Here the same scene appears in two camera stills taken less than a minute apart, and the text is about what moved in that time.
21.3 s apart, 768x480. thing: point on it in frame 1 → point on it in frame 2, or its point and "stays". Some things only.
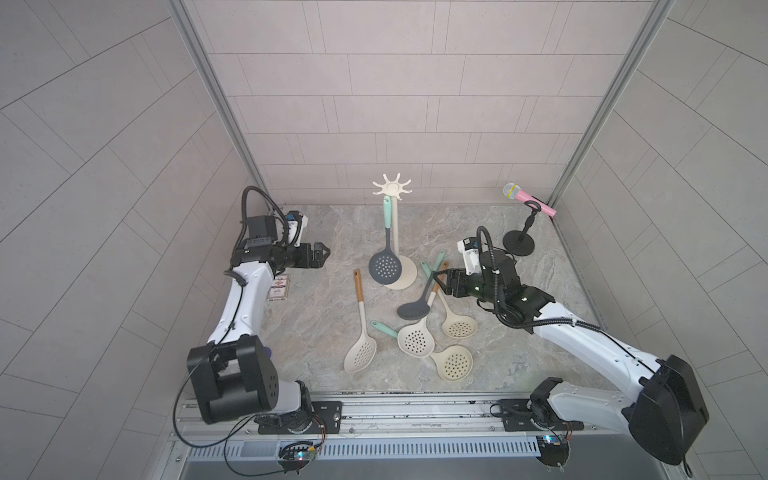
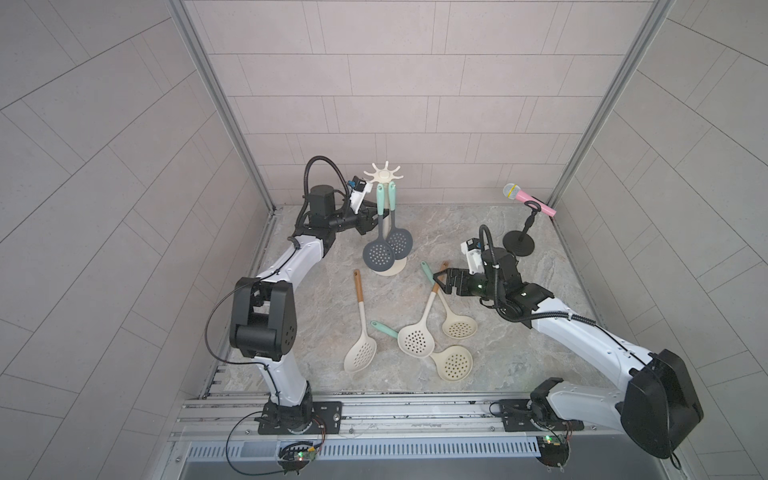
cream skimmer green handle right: (456, 326) stays
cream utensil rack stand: (393, 189) → (387, 176)
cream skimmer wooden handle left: (362, 353) stays
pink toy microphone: (513, 191) stays
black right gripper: (452, 274) stays
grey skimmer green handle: (385, 267) → (400, 241)
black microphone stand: (518, 242) stays
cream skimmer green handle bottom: (455, 362) stays
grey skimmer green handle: (418, 310) → (379, 254)
